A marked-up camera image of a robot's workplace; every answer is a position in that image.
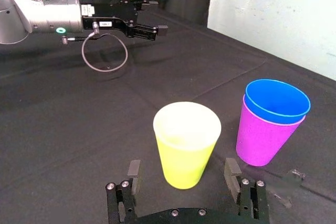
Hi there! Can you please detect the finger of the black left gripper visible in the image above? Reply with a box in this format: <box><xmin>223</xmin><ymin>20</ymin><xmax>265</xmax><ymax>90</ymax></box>
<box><xmin>128</xmin><ymin>23</ymin><xmax>169</xmax><ymax>42</ymax></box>
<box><xmin>132</xmin><ymin>0</ymin><xmax>159</xmax><ymax>13</ymax></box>

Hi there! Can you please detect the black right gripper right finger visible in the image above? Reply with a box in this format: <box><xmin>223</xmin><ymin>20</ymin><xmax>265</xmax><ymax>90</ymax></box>
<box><xmin>224</xmin><ymin>157</ymin><xmax>270</xmax><ymax>224</ymax></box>

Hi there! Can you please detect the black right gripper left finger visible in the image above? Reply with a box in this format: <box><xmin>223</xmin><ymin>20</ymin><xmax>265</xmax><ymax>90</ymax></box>
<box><xmin>104</xmin><ymin>159</ymin><xmax>144</xmax><ymax>224</ymax></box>

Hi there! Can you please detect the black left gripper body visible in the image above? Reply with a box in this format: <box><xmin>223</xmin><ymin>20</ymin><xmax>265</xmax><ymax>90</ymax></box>
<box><xmin>80</xmin><ymin>0</ymin><xmax>144</xmax><ymax>39</ymax></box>

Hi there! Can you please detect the magenta plastic cup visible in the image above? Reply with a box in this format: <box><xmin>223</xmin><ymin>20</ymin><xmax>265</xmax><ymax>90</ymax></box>
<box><xmin>235</xmin><ymin>94</ymin><xmax>307</xmax><ymax>167</ymax></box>

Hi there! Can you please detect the yellow plastic cup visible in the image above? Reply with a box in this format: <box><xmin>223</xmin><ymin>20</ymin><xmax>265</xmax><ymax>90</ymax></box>
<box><xmin>153</xmin><ymin>101</ymin><xmax>222</xmax><ymax>190</ymax></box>

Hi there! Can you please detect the blue plastic cup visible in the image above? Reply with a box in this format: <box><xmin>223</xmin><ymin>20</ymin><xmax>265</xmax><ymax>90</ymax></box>
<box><xmin>245</xmin><ymin>78</ymin><xmax>312</xmax><ymax>125</ymax></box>

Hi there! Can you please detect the black table cloth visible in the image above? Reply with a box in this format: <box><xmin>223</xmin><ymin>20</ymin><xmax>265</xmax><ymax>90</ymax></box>
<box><xmin>0</xmin><ymin>5</ymin><xmax>336</xmax><ymax>224</ymax></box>

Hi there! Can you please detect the dark cable with silver plug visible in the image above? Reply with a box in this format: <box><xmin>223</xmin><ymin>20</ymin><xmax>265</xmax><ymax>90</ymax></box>
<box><xmin>265</xmin><ymin>168</ymin><xmax>306</xmax><ymax>208</ymax></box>

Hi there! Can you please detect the thin dark looped cable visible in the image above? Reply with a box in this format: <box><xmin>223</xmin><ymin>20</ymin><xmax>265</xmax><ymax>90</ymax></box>
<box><xmin>61</xmin><ymin>21</ymin><xmax>129</xmax><ymax>73</ymax></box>

